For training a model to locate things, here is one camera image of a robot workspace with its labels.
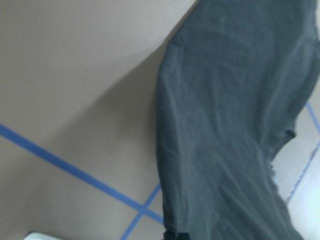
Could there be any black printed t-shirt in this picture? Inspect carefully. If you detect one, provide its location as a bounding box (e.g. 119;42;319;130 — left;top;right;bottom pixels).
156;0;320;240

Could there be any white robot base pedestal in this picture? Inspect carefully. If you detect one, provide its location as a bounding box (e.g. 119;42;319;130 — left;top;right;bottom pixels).
23;232;62;240

